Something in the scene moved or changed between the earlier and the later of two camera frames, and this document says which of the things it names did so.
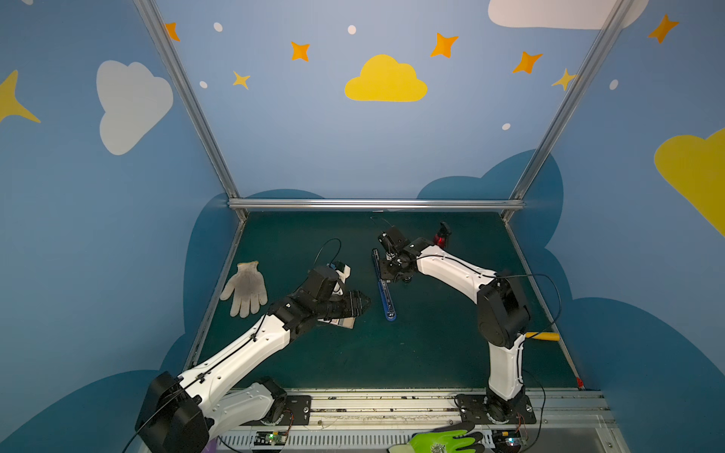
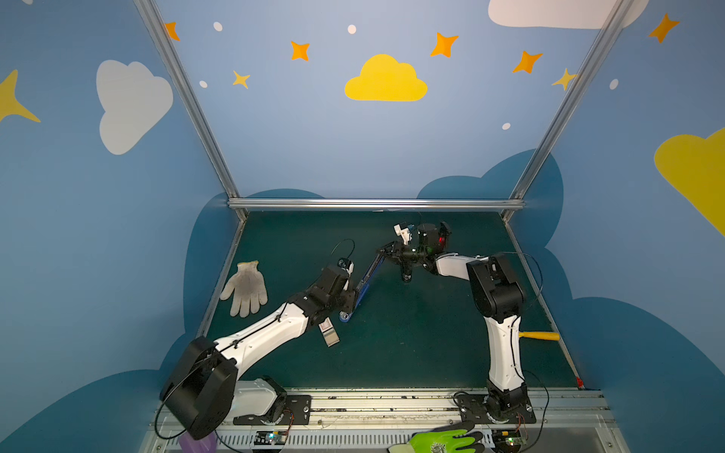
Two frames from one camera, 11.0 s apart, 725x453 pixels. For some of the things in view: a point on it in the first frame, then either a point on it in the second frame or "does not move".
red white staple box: [346, 322] → [328, 331]
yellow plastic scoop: [547, 336] does not move
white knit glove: [247, 289] does not move
